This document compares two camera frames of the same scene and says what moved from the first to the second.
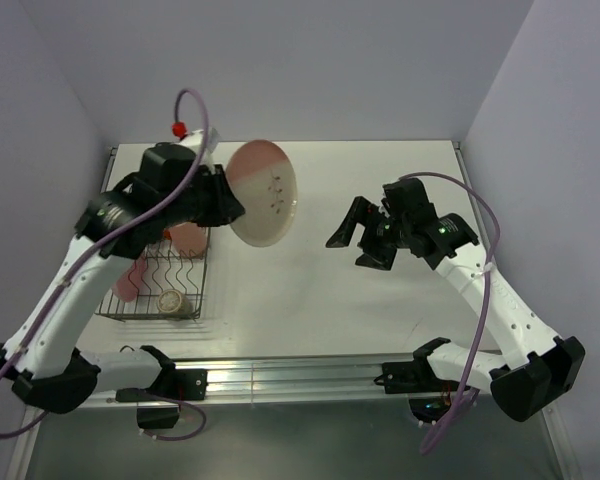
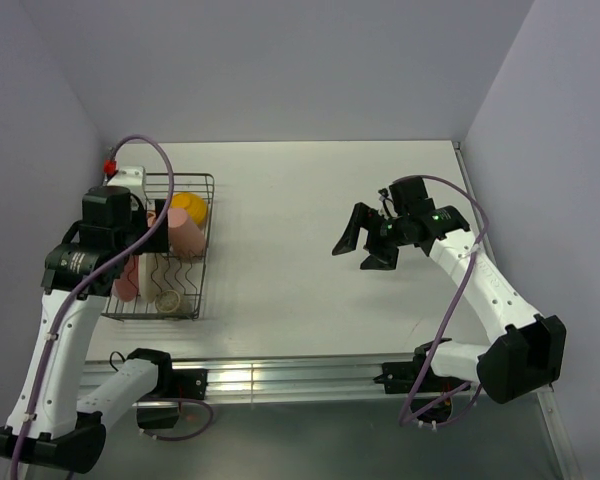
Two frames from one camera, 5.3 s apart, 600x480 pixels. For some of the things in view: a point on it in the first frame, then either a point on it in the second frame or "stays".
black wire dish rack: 167,283 stays
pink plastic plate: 127,286 stays
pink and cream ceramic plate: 264,181 to 150,276
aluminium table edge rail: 266,378 stays
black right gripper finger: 380,258 stays
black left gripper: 224,206 to 156,244
